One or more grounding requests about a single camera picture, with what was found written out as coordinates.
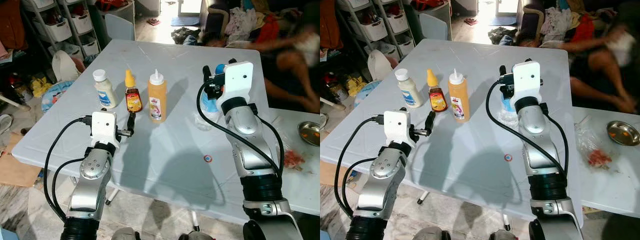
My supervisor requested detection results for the clear bag with red food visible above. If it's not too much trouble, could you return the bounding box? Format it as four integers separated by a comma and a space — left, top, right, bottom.
276, 142, 307, 172
574, 117, 614, 169

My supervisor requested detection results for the clear water bottle blue cap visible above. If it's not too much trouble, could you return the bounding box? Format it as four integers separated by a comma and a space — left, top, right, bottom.
497, 95, 522, 127
194, 64, 227, 132

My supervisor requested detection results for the yellow cloth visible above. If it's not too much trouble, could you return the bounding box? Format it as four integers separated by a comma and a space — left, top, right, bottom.
31, 75, 54, 97
347, 75, 369, 96

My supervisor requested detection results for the brown cardboard sheet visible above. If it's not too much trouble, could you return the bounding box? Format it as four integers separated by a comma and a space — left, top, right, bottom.
320, 160, 337, 187
0, 132, 44, 189

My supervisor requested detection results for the brown syrup bottle yellow cap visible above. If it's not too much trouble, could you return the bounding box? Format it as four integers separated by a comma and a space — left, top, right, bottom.
124, 69, 144, 114
426, 69, 448, 113

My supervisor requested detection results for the grey robot left leg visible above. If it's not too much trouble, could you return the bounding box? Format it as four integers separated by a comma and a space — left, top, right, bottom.
111, 227, 142, 240
412, 226, 444, 240

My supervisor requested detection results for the orange sauce bottle white cap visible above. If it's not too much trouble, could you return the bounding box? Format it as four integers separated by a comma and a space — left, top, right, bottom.
447, 68, 471, 123
147, 69, 168, 124

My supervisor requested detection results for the dark sofa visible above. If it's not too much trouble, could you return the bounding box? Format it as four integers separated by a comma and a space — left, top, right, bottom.
515, 0, 616, 46
200, 0, 301, 47

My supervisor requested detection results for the orange brown hanging garment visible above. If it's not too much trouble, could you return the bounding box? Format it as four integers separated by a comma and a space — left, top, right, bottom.
320, 0, 344, 49
0, 0, 27, 51

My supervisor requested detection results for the seated person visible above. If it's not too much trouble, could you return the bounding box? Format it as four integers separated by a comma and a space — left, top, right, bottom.
245, 22, 321, 115
542, 22, 640, 115

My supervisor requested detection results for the grey storage rack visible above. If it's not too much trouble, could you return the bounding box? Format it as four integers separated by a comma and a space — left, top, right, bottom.
20, 0, 101, 59
335, 0, 416, 57

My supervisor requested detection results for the small white side table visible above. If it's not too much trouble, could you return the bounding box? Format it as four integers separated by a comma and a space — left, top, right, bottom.
267, 107, 321, 217
571, 106, 640, 218

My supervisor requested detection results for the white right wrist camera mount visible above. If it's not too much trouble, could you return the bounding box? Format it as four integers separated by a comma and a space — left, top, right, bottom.
221, 61, 254, 103
512, 61, 542, 101

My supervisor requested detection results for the white cloth pile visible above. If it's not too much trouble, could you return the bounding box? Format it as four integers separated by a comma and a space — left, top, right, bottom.
225, 7, 259, 42
540, 7, 573, 42

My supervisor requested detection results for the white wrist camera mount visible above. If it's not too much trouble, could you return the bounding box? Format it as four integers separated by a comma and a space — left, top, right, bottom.
221, 61, 254, 103
91, 111, 120, 149
512, 61, 542, 101
382, 110, 412, 147

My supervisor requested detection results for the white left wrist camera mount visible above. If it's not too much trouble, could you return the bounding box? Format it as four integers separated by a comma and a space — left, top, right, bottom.
382, 110, 412, 147
91, 111, 120, 149

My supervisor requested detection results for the white mayonnaise bottle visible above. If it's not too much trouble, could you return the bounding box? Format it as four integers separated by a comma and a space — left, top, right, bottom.
395, 68, 424, 109
93, 69, 119, 110

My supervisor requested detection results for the metal bowl with food scraps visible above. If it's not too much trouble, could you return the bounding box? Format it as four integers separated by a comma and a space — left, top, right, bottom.
298, 121, 321, 147
606, 120, 640, 147

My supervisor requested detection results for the grey door mat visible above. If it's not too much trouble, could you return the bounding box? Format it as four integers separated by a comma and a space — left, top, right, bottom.
171, 16, 200, 27
489, 16, 518, 27

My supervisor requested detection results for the dark clothes heap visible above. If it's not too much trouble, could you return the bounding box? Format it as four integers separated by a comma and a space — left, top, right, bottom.
487, 27, 519, 45
171, 27, 201, 45

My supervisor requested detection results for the white storage bin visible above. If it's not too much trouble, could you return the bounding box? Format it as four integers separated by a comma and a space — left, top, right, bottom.
360, 17, 389, 41
70, 10, 96, 34
387, 11, 411, 34
42, 17, 74, 42

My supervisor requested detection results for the white plastic chair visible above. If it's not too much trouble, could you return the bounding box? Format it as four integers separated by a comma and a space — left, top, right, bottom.
104, 13, 136, 42
419, 13, 449, 41

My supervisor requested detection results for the red cloth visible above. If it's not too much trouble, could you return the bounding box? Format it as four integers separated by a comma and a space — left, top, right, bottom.
571, 14, 596, 44
256, 14, 281, 44

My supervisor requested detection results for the large white plastic table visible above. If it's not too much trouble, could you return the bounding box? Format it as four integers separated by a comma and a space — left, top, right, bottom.
320, 39, 585, 231
11, 39, 321, 232

